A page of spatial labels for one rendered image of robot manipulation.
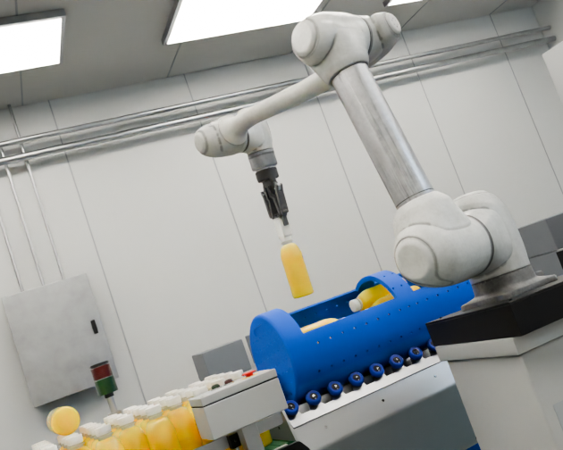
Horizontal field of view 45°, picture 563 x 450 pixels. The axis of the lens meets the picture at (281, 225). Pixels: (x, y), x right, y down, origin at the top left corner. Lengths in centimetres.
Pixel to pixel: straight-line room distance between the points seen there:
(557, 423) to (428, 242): 49
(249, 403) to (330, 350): 40
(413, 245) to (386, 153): 25
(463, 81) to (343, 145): 159
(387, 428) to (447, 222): 73
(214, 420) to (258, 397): 12
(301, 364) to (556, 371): 67
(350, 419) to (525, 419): 52
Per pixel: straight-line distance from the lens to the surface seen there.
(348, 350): 198
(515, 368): 164
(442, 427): 218
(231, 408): 162
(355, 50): 172
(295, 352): 190
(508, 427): 175
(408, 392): 209
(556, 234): 566
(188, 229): 556
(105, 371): 223
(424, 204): 157
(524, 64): 777
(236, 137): 210
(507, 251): 171
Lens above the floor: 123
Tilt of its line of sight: 7 degrees up
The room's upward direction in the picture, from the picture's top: 20 degrees counter-clockwise
